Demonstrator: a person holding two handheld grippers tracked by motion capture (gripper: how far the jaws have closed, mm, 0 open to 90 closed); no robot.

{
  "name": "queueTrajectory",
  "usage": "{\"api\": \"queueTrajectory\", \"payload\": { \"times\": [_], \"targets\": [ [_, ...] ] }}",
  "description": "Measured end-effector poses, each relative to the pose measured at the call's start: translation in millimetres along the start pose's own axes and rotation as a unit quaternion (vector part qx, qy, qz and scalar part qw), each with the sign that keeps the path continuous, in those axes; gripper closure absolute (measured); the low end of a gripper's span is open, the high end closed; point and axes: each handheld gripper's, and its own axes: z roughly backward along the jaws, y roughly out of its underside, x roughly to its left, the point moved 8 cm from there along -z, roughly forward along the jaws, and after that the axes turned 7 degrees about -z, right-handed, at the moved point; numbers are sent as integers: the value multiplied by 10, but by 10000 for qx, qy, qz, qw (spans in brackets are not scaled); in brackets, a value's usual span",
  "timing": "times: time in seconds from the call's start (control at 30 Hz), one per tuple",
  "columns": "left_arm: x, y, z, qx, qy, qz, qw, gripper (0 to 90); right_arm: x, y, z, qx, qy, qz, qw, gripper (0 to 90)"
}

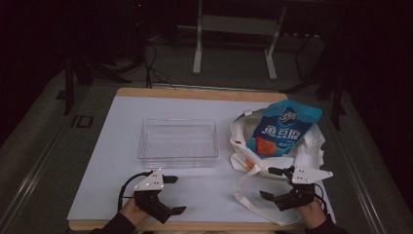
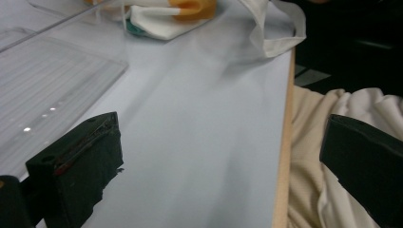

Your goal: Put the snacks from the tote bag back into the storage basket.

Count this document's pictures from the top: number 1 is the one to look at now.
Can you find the person's left hand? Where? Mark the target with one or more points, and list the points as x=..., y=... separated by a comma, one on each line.
x=132, y=211

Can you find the white metal frame stand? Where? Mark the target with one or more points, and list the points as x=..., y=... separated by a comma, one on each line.
x=240, y=25

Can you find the orange stick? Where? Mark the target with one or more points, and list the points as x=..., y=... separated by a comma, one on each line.
x=249, y=164

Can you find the person's right hand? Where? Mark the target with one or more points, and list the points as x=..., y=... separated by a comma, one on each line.
x=312, y=214

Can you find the clear plastic box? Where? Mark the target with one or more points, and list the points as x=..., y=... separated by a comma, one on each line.
x=178, y=143

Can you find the white table sheet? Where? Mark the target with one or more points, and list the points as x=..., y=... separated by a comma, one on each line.
x=201, y=195

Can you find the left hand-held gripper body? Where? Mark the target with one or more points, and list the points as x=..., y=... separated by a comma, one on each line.
x=149, y=185

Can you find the white tote bag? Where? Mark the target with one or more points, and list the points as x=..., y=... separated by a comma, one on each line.
x=308, y=156

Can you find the blue snack packet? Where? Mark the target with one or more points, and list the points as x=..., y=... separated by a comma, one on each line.
x=282, y=130

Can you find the black metal stand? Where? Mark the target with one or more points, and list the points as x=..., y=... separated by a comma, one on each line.
x=68, y=84
x=336, y=94

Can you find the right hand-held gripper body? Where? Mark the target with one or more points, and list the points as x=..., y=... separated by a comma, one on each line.
x=300, y=195

